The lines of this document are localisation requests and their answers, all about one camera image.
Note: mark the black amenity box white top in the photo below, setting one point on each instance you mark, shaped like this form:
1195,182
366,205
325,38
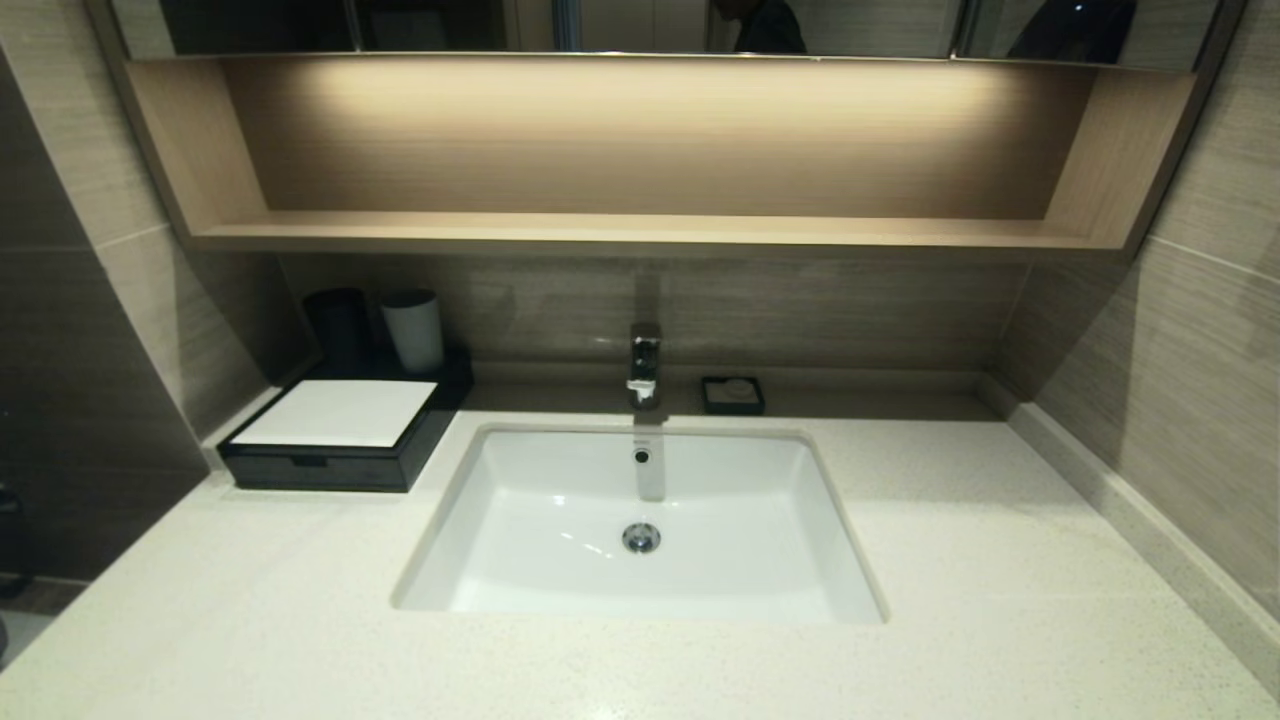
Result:
345,415

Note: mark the chrome sink faucet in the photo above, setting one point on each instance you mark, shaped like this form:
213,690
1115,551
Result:
644,362

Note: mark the black square soap dish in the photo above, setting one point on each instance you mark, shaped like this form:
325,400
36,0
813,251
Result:
712,402

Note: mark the round beige soap bar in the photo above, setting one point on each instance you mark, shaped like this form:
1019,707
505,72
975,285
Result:
739,388

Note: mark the white ceramic sink basin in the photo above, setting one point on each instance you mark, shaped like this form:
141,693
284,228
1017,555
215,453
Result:
720,500

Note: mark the chrome sink drain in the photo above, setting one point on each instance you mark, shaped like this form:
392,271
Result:
641,538

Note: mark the white cup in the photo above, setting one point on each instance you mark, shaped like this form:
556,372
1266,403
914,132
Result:
412,332

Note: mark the black cup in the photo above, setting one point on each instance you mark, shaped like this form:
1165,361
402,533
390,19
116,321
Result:
337,327

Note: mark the mirror cabinet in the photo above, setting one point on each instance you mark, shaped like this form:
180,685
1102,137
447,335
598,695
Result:
650,25

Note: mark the wooden wall shelf niche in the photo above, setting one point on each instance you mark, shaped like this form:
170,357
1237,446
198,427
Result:
650,150

